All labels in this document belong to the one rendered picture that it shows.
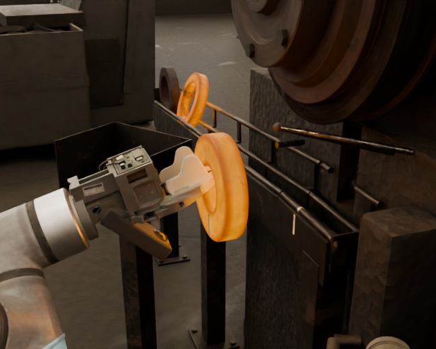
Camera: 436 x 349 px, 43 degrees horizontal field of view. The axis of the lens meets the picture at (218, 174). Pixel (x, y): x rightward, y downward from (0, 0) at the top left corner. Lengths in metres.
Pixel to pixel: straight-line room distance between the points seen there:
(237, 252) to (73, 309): 0.70
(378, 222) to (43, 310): 0.45
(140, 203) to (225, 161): 0.13
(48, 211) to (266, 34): 0.42
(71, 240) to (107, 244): 1.64
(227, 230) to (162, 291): 1.31
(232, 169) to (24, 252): 0.29
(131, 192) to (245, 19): 0.37
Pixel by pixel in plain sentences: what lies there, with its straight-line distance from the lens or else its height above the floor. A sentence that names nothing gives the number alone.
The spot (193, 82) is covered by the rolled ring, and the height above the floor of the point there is 0.75.
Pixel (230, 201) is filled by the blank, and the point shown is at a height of 0.84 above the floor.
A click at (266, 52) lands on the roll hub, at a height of 1.00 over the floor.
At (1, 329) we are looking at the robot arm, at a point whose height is 0.76.
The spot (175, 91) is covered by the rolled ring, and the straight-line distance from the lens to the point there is 1.90.
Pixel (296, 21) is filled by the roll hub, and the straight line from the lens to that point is 0.76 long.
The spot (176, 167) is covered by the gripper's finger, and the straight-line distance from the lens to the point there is 0.79.
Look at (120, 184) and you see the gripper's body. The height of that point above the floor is 0.86.
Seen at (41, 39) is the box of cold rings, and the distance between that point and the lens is 3.19.
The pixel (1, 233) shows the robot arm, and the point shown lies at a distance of 0.74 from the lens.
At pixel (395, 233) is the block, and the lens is 0.76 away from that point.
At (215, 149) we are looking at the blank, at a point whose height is 0.89.
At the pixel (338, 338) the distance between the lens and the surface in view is 0.87.
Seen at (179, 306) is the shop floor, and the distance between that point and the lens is 1.97.
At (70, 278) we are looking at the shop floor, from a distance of 2.18.
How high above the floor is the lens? 1.14
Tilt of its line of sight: 22 degrees down
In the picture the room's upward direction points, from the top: straight up
